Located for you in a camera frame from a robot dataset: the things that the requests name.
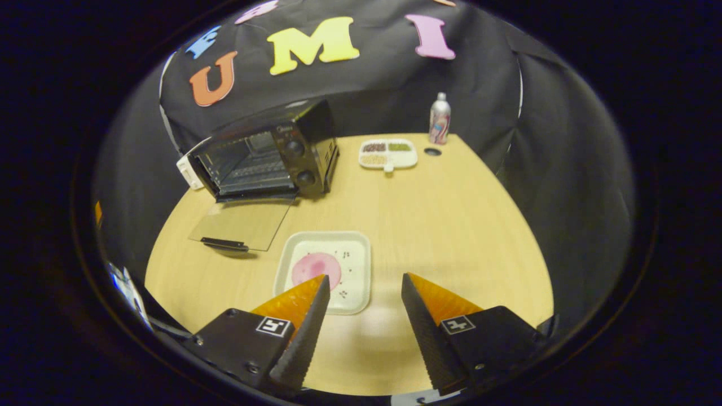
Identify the white square plate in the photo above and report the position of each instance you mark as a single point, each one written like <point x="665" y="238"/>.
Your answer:
<point x="355" y="254"/>

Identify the black backdrop cloth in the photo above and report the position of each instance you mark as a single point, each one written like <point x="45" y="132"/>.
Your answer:
<point x="366" y="84"/>

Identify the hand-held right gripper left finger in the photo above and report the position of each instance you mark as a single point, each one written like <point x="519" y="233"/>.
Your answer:
<point x="304" y="338"/>

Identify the black electric oven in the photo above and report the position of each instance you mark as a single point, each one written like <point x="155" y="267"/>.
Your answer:
<point x="307" y="152"/>

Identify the white toaster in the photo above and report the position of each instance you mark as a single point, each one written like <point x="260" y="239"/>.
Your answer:
<point x="186" y="169"/>

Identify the white divided dish with grains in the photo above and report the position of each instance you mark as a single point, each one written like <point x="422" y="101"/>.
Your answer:
<point x="389" y="153"/>

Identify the pink round food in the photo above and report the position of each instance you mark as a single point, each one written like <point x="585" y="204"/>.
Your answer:
<point x="316" y="265"/>

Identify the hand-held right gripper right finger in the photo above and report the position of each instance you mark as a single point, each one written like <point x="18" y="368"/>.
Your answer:
<point x="426" y="332"/>

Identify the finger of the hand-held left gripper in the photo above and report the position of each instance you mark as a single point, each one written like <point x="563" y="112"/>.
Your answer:
<point x="98" y="214"/>

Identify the silver printed bottle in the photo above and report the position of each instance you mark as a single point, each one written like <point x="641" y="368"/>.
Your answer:
<point x="440" y="121"/>

